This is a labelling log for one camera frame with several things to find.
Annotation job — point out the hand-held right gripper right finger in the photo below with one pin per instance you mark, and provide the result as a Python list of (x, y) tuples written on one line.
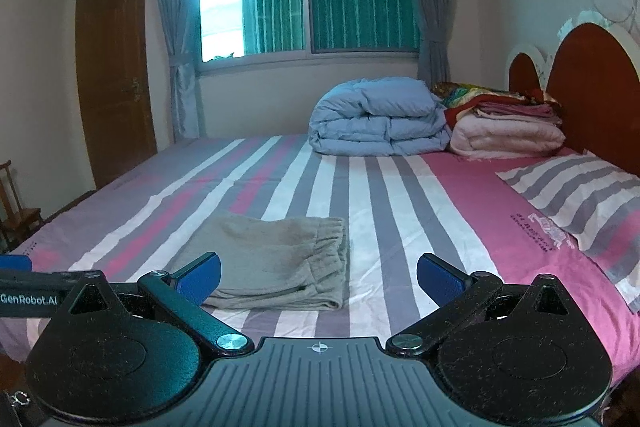
[(440, 279)]

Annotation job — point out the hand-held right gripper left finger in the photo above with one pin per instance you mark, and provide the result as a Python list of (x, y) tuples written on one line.
[(200, 279)]

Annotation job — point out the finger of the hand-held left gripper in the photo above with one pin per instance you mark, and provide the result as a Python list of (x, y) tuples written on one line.
[(15, 263)]

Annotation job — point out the grey pants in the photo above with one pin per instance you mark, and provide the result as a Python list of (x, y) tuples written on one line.
[(270, 257)]

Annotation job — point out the small wooden chair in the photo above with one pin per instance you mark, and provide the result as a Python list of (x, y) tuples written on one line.
[(15, 217)]

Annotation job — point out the bed with striped sheet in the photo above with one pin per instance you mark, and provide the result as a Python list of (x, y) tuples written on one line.
[(400, 207)]

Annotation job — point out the folded pink blanket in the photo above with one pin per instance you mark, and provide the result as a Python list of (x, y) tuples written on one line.
[(505, 137)]

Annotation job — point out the striped pillow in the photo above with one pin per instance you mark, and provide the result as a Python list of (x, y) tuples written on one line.
[(585, 207)]

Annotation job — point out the folded light blue duvet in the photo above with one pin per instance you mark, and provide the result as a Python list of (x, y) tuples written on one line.
[(375, 122)]

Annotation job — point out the colourful patterned blanket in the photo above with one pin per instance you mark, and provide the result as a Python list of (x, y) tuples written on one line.
[(465, 97)]

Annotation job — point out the folded mauve blanket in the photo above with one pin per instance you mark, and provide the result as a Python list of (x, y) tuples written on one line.
[(520, 111)]

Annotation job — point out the brown wooden door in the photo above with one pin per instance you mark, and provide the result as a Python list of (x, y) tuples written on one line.
[(115, 72)]

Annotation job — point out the red and white headboard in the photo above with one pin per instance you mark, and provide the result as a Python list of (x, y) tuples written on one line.
[(590, 72)]

